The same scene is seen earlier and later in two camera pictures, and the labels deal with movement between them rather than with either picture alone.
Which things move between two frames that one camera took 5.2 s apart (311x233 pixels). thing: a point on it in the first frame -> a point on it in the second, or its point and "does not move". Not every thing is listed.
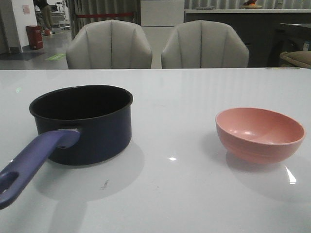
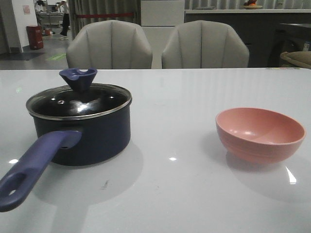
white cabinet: x=159 y=19 does not move
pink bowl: x=256 y=135 does not move
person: x=45 y=13 -> x=65 y=22
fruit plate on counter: x=250 y=4 does not move
